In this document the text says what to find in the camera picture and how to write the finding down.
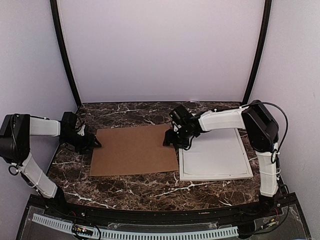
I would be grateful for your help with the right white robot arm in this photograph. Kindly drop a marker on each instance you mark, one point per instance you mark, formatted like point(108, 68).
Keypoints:
point(261, 127)

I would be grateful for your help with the landscape photo print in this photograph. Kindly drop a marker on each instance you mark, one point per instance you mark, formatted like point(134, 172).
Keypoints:
point(215, 157)

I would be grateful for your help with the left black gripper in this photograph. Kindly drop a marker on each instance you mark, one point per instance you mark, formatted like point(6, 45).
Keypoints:
point(89, 142)

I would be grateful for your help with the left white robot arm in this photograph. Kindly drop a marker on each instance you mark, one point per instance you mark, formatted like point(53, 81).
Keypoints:
point(15, 133)

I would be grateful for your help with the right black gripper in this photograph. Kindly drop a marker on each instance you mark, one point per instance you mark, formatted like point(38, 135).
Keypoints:
point(168, 139)

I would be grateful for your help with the left black corner post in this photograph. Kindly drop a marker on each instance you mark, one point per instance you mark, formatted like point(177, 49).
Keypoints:
point(63, 51)

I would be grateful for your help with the brown cardboard backing board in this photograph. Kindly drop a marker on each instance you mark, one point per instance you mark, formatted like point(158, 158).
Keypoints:
point(133, 151)

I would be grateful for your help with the white picture frame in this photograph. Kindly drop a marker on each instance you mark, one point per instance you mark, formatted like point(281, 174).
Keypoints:
point(247, 162)

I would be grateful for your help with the small circuit board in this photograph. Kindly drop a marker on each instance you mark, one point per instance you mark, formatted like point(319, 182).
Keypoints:
point(81, 231)

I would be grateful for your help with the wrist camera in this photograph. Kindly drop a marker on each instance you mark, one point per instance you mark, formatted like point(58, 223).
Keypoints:
point(70, 123)
point(180, 117)

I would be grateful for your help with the right black corner post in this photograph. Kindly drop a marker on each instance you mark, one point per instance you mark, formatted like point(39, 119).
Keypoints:
point(259, 51)

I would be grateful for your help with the white slotted cable duct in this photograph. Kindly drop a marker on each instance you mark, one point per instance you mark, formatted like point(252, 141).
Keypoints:
point(136, 232)

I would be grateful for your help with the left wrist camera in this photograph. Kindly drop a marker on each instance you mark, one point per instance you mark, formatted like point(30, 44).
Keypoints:
point(70, 123)

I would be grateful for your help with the black corner post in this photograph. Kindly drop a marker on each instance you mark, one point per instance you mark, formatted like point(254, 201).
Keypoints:
point(63, 51)
point(259, 51)

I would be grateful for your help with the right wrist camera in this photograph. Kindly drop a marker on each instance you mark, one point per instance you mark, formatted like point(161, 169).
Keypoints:
point(180, 117)

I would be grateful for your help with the black front rail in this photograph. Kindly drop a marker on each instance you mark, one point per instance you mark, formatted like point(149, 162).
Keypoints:
point(234, 215)

